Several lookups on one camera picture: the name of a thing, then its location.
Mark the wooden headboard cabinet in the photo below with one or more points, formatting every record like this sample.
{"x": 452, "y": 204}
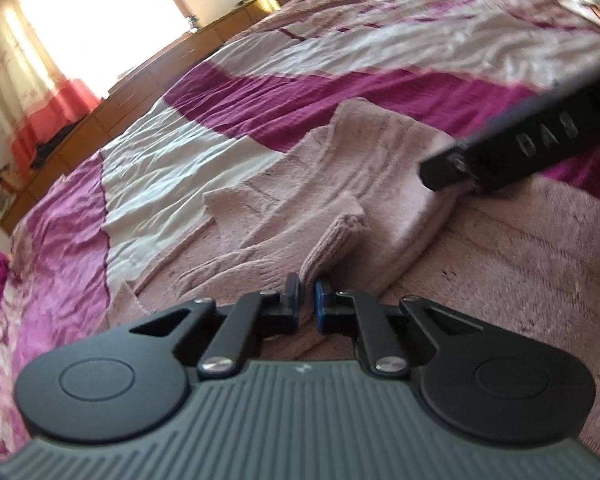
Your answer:
{"x": 130, "y": 95}

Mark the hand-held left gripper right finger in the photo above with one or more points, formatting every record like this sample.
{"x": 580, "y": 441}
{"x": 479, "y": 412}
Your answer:
{"x": 321, "y": 306}

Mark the dark cloth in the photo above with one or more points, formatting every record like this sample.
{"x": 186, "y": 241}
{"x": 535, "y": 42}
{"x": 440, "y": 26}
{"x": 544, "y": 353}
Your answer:
{"x": 50, "y": 147}

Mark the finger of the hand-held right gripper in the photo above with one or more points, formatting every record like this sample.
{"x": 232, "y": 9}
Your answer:
{"x": 450, "y": 167}

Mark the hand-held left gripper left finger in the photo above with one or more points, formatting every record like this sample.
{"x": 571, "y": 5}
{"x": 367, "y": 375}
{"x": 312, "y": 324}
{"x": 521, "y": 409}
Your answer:
{"x": 293, "y": 305}

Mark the pink and white floral bedspread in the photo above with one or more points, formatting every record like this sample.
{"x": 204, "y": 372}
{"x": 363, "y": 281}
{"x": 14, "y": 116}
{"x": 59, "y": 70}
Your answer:
{"x": 180, "y": 160}

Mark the pink knitted blanket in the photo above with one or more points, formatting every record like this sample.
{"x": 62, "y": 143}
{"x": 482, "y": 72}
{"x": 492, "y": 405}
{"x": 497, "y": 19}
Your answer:
{"x": 310, "y": 2}

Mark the bright window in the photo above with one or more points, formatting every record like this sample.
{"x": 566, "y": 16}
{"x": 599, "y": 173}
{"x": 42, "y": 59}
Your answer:
{"x": 105, "y": 10}

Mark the small printed box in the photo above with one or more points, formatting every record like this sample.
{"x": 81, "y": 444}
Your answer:
{"x": 2, "y": 187}

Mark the small dark object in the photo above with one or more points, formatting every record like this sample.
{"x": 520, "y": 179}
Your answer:
{"x": 193, "y": 22}

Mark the sheer patterned curtain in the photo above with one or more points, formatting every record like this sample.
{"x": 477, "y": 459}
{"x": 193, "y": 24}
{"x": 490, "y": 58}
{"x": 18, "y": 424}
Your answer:
{"x": 10, "y": 60}

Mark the pink towel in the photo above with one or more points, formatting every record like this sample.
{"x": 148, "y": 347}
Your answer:
{"x": 360, "y": 200}

